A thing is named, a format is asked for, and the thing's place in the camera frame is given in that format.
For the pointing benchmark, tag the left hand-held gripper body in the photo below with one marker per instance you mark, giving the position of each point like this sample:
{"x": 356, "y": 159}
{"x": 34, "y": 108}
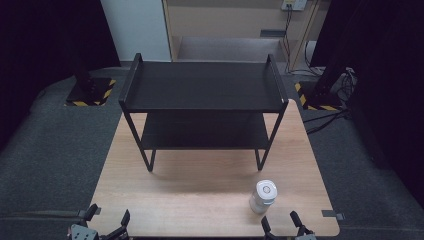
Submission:
{"x": 83, "y": 233}

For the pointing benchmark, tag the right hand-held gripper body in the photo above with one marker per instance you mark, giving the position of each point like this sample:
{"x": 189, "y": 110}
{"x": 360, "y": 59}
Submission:
{"x": 305, "y": 237}

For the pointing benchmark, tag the white jar with lid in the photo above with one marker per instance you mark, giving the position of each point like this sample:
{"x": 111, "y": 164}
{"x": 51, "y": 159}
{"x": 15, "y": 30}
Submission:
{"x": 264, "y": 196}

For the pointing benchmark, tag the black two-tier shelf rack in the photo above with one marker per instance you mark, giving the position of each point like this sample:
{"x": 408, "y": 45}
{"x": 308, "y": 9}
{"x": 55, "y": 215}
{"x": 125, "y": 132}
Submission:
{"x": 203, "y": 85}

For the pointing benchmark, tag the grey tape strip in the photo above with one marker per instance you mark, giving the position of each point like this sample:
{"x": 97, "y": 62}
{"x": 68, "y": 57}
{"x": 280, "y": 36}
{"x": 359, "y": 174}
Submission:
{"x": 333, "y": 214}

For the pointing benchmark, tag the black stand with striped base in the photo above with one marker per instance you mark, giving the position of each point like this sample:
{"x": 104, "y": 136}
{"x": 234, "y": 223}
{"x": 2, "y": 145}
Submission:
{"x": 90, "y": 91}
{"x": 321, "y": 96}

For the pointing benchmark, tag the black curtain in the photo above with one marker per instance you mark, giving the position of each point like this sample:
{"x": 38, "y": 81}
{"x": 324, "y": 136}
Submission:
{"x": 386, "y": 83}
{"x": 50, "y": 40}

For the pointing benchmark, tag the white panel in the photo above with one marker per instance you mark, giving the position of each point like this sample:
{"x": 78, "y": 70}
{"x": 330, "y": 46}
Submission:
{"x": 136, "y": 28}

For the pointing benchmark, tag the white power strip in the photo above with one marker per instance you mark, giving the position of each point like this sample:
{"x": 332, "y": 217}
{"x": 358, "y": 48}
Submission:
{"x": 294, "y": 4}

